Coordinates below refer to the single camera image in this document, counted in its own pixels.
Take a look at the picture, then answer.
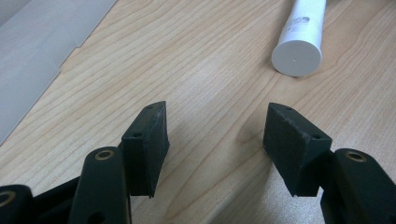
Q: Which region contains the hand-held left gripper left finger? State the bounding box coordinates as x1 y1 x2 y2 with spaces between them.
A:
120 100 171 199

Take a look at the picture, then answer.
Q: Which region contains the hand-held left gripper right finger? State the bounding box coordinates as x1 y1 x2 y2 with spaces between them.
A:
262 102 333 198

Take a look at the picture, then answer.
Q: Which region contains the white plastic tube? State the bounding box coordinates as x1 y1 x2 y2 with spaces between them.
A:
271 0 327 77

